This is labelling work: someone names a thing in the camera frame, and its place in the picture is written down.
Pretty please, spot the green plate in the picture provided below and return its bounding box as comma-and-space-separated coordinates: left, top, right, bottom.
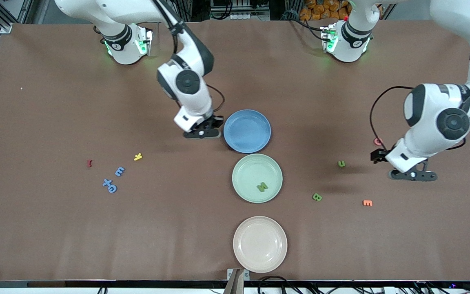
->
232, 154, 283, 204

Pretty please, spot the beige plate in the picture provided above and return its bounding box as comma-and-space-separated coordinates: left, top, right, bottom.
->
233, 216, 288, 274

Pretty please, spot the orange bag pile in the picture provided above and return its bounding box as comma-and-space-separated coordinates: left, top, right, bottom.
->
299, 0, 352, 22

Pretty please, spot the black arm base cable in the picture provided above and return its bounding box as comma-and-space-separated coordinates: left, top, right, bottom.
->
288, 11, 326, 41

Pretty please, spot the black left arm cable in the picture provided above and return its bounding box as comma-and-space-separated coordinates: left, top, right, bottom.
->
370, 86, 468, 152

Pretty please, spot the brown table cover mat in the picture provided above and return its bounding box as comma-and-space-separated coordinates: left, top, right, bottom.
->
0, 20, 470, 282

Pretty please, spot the metal table edge bracket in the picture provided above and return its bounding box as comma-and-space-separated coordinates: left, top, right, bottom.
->
227, 268, 250, 294

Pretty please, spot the grey power strip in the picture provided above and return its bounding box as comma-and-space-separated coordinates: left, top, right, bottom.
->
230, 11, 269, 21

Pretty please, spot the black floor cable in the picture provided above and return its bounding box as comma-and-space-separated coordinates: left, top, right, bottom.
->
257, 276, 301, 294

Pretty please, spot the black table edge rail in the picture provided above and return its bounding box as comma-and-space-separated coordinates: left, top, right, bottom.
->
0, 280, 470, 289

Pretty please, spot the blue plate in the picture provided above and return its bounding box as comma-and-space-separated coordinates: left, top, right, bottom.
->
223, 109, 272, 154

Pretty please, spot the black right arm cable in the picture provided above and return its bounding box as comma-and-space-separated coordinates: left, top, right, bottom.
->
153, 0, 226, 114

